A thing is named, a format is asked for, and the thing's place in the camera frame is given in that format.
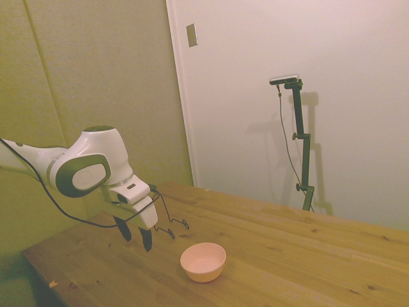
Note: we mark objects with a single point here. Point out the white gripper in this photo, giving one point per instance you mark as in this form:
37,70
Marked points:
147,214

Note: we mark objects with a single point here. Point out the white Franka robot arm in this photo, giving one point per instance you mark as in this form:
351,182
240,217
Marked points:
92,153

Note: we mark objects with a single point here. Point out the pink bowl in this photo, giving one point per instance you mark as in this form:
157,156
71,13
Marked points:
203,262

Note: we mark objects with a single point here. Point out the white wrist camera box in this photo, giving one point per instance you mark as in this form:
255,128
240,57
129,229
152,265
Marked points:
134,190

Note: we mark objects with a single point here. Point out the white door frame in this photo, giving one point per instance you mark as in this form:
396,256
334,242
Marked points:
183,105

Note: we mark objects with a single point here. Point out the black camera stand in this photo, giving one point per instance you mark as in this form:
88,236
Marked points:
300,128

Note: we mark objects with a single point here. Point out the grey wall switch plate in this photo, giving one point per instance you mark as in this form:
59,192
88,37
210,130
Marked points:
191,35

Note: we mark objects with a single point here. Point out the silver exterior camera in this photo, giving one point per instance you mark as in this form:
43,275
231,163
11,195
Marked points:
284,78

